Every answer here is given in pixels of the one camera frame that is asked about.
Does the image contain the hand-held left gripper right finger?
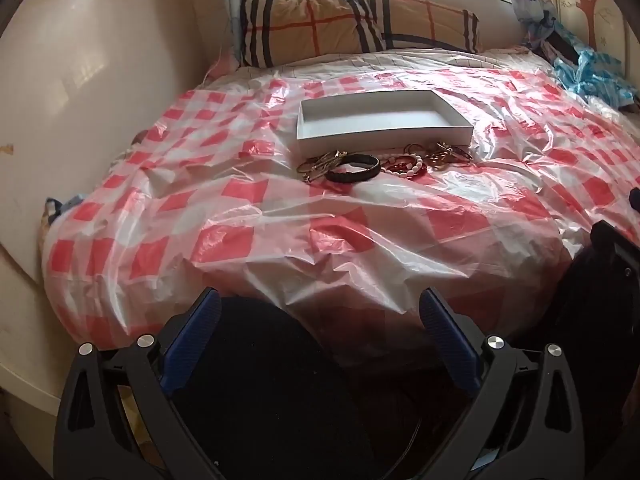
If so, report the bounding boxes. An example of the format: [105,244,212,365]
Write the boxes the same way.
[419,287,586,480]

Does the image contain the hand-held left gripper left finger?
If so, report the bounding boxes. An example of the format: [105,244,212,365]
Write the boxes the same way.
[52,287,223,480]

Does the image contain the brown bead bracelet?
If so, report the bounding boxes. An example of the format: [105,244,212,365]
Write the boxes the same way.
[424,147,463,171]

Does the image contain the brown cord bracelet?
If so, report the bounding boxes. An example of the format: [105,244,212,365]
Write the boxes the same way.
[435,141,472,161]

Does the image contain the black bracelet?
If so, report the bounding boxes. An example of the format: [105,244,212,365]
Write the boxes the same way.
[325,155,382,184]

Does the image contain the gold bangle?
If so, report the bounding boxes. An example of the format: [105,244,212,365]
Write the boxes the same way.
[297,150,348,183]

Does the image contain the white cardboard box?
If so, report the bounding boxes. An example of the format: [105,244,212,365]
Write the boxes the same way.
[296,91,474,157]

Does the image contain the red white checkered plastic sheet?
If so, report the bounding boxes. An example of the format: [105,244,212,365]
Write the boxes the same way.
[42,52,640,356]

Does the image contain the blue plastic bag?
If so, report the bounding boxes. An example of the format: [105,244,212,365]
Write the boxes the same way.
[552,47,639,109]

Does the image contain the pink cloth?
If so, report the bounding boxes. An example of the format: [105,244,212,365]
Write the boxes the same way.
[214,54,243,78]

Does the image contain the tan plaid pillow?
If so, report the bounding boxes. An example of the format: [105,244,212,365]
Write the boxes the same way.
[350,0,482,54]
[240,0,373,68]

